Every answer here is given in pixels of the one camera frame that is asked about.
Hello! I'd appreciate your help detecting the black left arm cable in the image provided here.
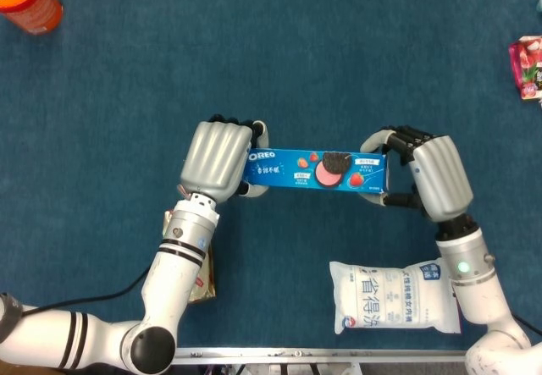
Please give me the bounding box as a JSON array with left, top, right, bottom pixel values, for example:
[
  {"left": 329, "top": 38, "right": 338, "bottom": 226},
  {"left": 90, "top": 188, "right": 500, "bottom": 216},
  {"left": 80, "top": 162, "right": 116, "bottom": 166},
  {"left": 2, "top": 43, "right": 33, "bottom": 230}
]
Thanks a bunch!
[{"left": 16, "top": 264, "right": 152, "bottom": 316}]

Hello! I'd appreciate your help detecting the aluminium table edge rail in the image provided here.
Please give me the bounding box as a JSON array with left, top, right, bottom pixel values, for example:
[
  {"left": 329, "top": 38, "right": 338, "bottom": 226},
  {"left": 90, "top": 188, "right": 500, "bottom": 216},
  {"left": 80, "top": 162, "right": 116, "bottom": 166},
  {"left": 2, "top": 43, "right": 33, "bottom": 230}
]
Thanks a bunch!
[{"left": 173, "top": 348, "right": 471, "bottom": 366}]

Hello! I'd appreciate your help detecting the gold foil snack package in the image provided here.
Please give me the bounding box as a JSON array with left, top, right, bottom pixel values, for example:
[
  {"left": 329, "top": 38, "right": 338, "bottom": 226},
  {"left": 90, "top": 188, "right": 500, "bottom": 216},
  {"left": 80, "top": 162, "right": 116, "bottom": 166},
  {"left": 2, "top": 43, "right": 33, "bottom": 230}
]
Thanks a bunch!
[{"left": 163, "top": 209, "right": 218, "bottom": 305}]

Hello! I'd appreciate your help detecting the white soft pack blue print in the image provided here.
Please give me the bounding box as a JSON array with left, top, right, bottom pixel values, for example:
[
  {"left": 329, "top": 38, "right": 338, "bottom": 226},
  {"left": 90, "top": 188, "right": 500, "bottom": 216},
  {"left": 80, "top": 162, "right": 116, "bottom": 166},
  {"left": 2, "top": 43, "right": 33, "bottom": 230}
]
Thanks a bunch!
[{"left": 329, "top": 256, "right": 463, "bottom": 336}]

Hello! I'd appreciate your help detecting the blue Oreo cookie box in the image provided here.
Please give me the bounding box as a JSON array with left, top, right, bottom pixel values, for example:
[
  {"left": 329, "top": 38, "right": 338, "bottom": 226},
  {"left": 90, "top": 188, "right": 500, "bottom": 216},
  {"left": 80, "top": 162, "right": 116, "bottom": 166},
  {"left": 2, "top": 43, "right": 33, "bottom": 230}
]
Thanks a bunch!
[{"left": 244, "top": 146, "right": 391, "bottom": 194}]

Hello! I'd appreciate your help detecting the orange snack canister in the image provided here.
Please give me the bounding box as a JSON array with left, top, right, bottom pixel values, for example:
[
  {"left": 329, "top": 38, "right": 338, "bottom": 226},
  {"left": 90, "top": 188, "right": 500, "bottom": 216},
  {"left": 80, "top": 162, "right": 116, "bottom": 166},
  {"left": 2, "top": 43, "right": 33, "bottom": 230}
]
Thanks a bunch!
[{"left": 0, "top": 0, "right": 64, "bottom": 36}]

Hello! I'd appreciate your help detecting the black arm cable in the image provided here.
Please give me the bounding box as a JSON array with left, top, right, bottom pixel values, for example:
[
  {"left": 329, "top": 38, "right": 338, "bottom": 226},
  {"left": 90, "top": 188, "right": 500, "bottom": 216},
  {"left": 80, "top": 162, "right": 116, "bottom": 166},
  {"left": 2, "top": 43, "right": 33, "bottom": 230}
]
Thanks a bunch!
[
  {"left": 511, "top": 313, "right": 542, "bottom": 334},
  {"left": 16, "top": 264, "right": 152, "bottom": 316}
]

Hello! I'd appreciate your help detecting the pink jelly drink pouch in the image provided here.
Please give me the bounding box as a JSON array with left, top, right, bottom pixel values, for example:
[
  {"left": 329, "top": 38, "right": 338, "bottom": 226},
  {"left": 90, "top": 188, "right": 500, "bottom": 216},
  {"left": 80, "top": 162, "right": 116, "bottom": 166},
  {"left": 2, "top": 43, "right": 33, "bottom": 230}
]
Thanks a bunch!
[{"left": 507, "top": 34, "right": 542, "bottom": 108}]

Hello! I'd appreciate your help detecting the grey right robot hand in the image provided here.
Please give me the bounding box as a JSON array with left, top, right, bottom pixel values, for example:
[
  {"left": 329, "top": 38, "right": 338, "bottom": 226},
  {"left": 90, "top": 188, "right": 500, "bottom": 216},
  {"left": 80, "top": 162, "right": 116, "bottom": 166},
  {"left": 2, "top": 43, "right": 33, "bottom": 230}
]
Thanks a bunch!
[{"left": 357, "top": 124, "right": 474, "bottom": 223}]

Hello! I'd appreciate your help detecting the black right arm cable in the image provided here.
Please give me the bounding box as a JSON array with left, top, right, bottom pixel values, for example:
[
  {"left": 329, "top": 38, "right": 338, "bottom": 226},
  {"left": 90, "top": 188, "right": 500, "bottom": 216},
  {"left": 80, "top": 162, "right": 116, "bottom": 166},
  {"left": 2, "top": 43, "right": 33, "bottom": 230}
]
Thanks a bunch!
[{"left": 511, "top": 313, "right": 542, "bottom": 334}]

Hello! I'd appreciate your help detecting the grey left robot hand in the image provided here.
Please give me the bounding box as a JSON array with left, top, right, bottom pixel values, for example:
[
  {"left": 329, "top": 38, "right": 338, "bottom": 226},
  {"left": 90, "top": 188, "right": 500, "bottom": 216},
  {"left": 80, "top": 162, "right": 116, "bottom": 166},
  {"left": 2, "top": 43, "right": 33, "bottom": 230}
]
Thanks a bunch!
[{"left": 180, "top": 113, "right": 272, "bottom": 205}]

